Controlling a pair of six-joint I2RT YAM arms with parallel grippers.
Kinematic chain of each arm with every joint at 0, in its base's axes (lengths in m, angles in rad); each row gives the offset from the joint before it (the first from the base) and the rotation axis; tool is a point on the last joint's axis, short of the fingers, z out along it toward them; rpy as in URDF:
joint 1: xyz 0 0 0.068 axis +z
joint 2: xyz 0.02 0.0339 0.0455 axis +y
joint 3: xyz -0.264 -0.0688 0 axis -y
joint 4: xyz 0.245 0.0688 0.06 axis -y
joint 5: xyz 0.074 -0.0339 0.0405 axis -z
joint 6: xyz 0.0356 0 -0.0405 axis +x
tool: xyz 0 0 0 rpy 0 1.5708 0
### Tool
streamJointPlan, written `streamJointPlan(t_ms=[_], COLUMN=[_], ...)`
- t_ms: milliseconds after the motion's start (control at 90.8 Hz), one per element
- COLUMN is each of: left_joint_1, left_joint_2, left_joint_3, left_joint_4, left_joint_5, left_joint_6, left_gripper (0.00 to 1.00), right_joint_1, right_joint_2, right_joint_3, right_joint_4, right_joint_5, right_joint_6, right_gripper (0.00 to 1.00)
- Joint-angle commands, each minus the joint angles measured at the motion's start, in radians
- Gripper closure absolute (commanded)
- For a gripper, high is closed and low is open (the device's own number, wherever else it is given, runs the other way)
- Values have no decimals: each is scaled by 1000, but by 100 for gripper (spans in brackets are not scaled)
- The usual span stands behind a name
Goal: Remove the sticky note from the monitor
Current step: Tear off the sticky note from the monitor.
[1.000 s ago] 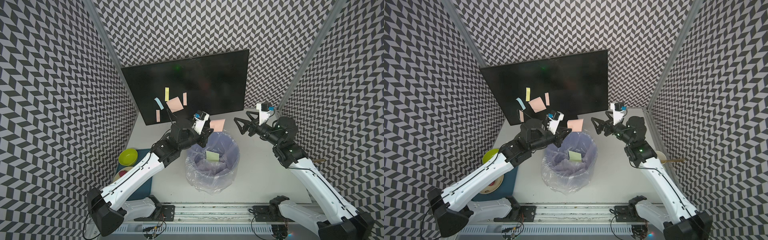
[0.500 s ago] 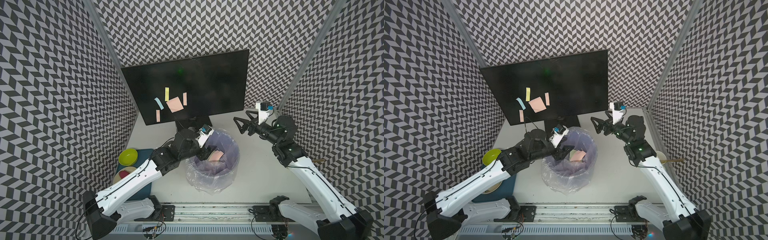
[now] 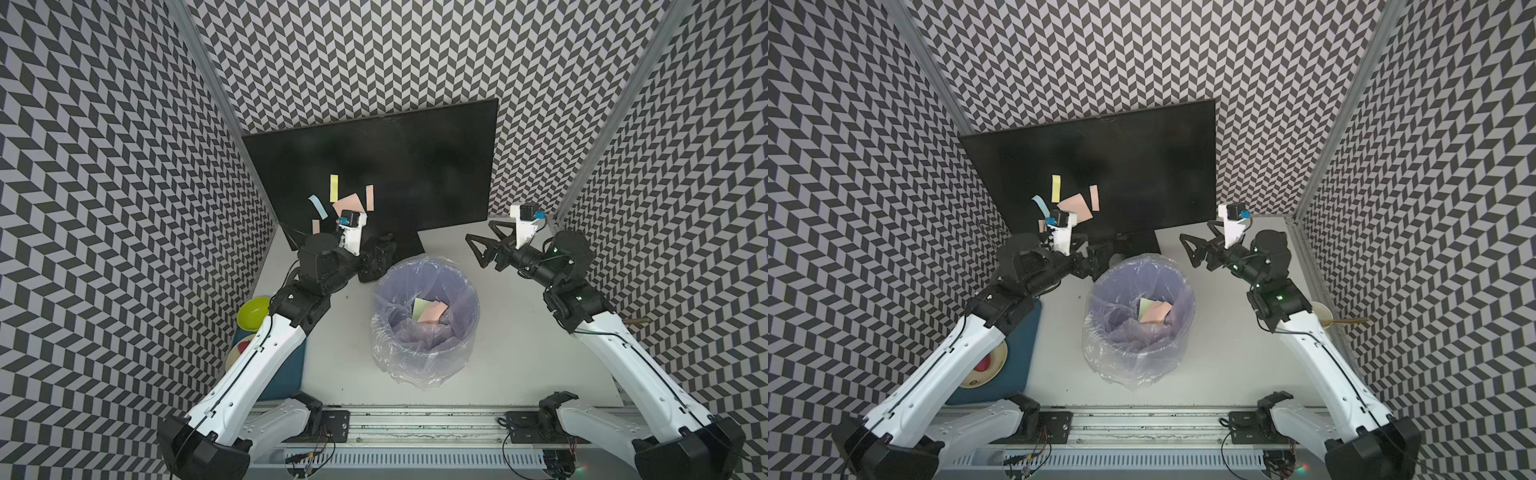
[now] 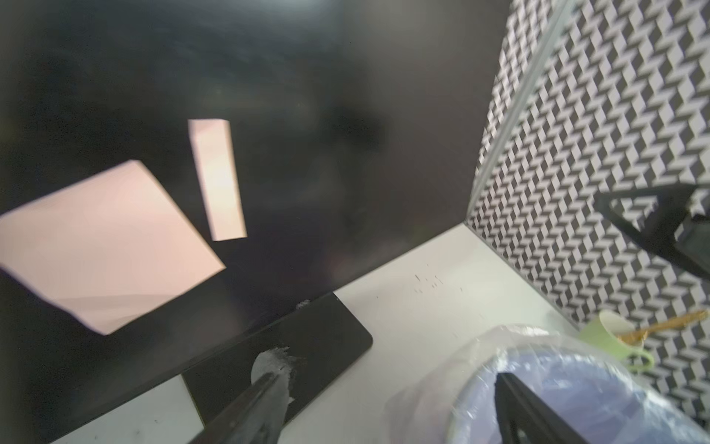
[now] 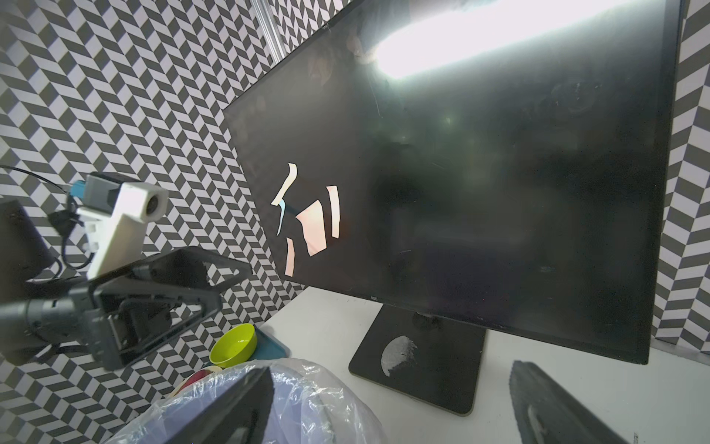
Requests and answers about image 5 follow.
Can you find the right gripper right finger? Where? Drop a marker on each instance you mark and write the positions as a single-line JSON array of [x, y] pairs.
[[546, 413]]

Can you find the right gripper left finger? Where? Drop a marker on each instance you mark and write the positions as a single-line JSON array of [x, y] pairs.
[[236, 412]]

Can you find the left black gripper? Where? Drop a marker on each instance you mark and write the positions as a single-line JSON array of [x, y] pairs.
[[116, 321]]

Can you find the blue narrow sticky note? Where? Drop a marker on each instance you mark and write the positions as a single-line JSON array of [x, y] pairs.
[[282, 207]]

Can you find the pink square sticky note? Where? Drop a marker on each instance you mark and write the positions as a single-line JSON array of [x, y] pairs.
[[312, 221]]

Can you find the yellow narrow sticky note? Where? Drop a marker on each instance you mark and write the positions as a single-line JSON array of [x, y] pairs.
[[285, 186]]

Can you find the pink narrow sticky note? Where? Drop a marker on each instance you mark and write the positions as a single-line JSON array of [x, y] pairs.
[[334, 210], [290, 258]]

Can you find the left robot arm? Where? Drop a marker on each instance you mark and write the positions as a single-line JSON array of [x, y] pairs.
[[24, 256]]

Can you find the black monitor stand base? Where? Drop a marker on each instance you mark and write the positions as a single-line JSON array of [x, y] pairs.
[[428, 358]]

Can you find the black computer monitor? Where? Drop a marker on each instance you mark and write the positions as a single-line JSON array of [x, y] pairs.
[[498, 163]]

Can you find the cream plate with red item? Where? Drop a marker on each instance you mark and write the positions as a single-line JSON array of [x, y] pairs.
[[193, 378]]

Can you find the purple bin with plastic liner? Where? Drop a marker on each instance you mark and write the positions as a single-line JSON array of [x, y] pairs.
[[279, 401]]

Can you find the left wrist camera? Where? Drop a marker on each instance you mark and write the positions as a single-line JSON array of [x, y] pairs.
[[116, 211]]

